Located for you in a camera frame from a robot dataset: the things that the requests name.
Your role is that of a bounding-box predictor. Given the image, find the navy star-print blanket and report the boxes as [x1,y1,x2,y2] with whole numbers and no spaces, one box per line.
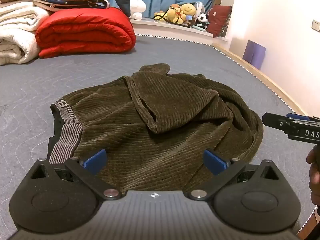
[0,0,110,12]

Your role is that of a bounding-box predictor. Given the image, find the pale blue striped pouch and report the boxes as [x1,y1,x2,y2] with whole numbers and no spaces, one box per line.
[194,1,206,18]

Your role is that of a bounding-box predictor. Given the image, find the white window ledge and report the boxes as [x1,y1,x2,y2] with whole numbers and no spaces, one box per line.
[130,17,229,42]

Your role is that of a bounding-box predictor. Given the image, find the white folded blanket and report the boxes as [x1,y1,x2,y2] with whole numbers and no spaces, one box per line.
[0,1,53,66]

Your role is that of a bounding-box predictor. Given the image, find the red folded quilt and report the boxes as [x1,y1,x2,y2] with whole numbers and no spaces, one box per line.
[35,7,137,59]

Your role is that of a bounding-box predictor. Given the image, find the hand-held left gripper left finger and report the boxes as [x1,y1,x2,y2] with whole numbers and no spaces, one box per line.
[30,149,123,201]

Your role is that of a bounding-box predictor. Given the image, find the olive corduroy pants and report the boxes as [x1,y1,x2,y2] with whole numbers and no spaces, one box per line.
[47,64,264,195]

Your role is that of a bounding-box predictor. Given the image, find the person's right hand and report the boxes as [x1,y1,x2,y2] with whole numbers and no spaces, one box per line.
[306,145,320,205]

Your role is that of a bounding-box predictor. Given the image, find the white mushroom plush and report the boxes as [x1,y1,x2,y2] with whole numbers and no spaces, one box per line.
[129,0,147,20]

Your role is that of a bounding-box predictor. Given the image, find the panda plush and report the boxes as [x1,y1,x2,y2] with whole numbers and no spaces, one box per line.
[196,13,210,26]

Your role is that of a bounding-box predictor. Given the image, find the wooden bed frame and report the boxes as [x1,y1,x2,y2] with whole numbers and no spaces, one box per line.
[212,42,307,115]

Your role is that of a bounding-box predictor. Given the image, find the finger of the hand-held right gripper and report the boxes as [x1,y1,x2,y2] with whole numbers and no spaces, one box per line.
[262,112,320,134]
[286,113,320,122]

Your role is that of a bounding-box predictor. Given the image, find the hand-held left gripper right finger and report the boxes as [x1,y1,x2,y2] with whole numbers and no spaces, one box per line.
[187,149,280,201]

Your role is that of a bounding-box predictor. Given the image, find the yellow bear plush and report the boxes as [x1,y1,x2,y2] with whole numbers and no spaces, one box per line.
[154,4,188,25]

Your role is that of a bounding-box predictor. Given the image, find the yellow duck plush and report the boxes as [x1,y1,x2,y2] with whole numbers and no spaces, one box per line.
[180,3,197,20]

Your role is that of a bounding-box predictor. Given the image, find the grey quilted mattress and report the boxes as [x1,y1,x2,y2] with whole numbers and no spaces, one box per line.
[0,34,320,233]

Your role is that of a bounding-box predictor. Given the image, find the dark red cushion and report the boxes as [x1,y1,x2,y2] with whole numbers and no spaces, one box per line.
[206,4,232,38]

